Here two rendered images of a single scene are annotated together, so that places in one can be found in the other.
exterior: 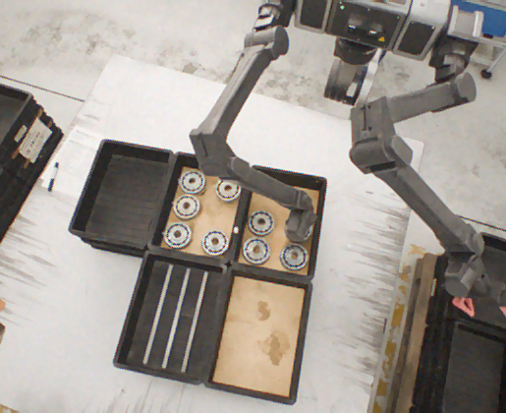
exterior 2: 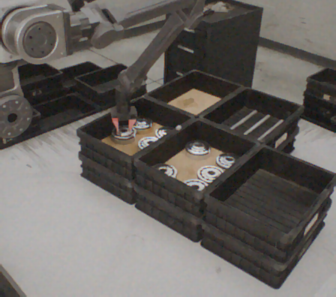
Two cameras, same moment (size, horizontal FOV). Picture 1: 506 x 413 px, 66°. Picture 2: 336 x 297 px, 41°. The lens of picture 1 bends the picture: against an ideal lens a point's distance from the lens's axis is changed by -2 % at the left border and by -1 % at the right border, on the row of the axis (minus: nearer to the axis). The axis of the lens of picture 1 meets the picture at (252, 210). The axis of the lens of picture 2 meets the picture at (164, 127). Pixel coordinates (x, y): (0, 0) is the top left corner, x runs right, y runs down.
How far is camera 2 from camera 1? 1.97 m
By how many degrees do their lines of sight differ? 78
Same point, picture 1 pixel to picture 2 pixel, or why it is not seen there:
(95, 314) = not seen: hidden behind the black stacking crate
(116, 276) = not seen: hidden behind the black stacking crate
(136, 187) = (259, 216)
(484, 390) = (61, 118)
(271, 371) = (196, 97)
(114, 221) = (291, 198)
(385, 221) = (40, 147)
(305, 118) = (10, 246)
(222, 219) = (181, 163)
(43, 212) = not seen: outside the picture
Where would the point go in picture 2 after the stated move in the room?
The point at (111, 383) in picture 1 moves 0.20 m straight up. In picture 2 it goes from (313, 147) to (322, 109)
